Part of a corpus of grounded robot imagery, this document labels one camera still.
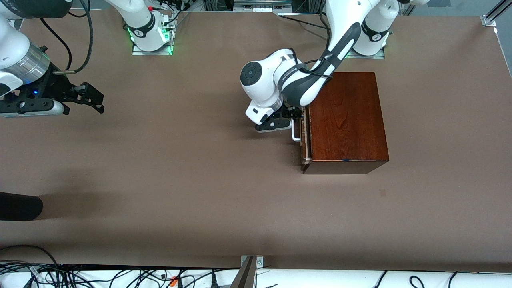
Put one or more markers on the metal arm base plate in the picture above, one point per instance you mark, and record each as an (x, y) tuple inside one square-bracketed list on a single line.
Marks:
[(138, 51), (378, 56)]

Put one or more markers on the dark brown wooden cabinet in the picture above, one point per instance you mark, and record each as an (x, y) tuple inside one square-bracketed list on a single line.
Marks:
[(348, 128)]

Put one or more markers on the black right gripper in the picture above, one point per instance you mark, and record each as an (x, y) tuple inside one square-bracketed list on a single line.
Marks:
[(55, 87)]

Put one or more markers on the aluminium profile post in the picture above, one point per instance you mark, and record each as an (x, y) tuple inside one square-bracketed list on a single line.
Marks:
[(246, 276)]

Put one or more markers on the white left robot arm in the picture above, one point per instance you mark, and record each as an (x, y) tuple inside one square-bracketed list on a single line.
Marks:
[(264, 80)]

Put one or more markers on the grey metal bracket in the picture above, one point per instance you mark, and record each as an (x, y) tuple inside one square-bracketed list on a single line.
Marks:
[(262, 4)]

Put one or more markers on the white bench strip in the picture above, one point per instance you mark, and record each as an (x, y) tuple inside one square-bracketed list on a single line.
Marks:
[(320, 280)]

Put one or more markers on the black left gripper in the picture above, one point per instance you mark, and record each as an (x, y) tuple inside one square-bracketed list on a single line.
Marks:
[(288, 111)]

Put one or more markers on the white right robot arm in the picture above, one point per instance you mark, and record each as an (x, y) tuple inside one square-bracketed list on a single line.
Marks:
[(12, 44)]

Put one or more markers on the black rounded object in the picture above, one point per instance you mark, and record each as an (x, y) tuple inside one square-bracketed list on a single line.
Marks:
[(20, 206)]

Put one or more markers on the aluminium corner extrusion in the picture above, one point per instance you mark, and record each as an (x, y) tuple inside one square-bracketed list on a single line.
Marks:
[(492, 16)]

